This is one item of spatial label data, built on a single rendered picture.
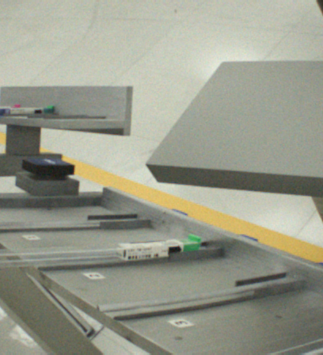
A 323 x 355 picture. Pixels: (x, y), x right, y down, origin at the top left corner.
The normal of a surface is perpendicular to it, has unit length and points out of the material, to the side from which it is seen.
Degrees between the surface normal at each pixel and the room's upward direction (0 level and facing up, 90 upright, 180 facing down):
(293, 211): 0
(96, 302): 44
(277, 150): 0
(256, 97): 0
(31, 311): 90
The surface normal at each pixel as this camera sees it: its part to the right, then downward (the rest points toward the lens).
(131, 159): -0.47, -0.70
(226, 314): 0.11, -0.98
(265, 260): -0.79, 0.00
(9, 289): 0.68, 0.11
